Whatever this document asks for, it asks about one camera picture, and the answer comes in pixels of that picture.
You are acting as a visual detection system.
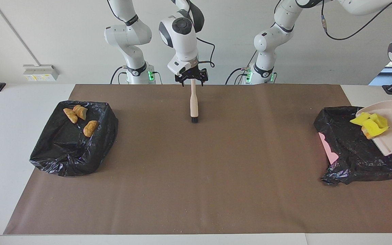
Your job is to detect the brown paper table mat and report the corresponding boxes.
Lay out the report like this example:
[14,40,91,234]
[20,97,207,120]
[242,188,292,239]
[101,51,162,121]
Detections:
[4,84,392,235]

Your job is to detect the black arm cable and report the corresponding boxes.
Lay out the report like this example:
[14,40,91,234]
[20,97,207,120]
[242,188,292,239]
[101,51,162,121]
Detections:
[196,36,216,68]
[320,0,392,42]

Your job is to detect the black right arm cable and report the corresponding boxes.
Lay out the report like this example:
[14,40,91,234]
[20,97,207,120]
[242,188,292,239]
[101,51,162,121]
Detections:
[196,36,216,68]

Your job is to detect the black base power cable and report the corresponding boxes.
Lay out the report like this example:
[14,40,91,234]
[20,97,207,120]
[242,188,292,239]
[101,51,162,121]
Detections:
[225,67,251,85]
[110,66,129,85]

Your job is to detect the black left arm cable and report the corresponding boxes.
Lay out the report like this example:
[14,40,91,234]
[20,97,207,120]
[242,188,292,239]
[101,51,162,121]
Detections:
[320,0,392,42]

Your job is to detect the pink plastic bin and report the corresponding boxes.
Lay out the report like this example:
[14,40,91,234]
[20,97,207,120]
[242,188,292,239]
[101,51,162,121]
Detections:
[318,132,340,165]

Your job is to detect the orange striped toy croissant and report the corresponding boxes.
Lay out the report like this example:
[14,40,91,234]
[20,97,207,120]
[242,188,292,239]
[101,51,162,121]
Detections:
[63,108,79,124]

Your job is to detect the white wall socket box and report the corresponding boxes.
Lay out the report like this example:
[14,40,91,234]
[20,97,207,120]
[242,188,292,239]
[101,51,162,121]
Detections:
[22,65,60,82]

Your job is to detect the black plastic trash bag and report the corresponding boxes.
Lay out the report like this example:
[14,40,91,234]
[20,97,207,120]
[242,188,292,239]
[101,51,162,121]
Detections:
[29,100,119,177]

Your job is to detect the grey wall conduit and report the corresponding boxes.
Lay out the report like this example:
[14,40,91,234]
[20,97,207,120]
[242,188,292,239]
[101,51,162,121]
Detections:
[0,0,34,66]

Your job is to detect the beige hand brush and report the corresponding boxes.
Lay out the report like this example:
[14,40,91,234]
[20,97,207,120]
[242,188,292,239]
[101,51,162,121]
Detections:
[190,79,199,123]

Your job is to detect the brown toy bread roll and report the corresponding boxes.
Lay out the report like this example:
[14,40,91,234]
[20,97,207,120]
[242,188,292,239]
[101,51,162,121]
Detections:
[83,120,99,138]

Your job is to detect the black bag over pink bin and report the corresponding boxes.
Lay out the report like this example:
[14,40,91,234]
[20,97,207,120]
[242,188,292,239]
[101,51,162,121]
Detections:
[314,106,392,185]

